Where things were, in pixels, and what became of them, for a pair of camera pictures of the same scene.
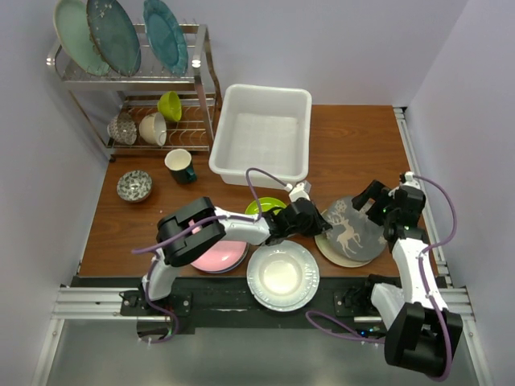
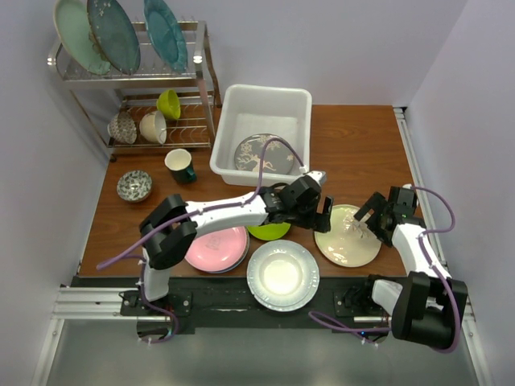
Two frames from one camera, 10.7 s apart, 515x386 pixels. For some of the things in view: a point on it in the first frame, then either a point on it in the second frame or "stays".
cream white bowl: (153, 129) stays
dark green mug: (179, 162) stays
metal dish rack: (150, 108) stays
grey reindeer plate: (352, 236) to (278, 158)
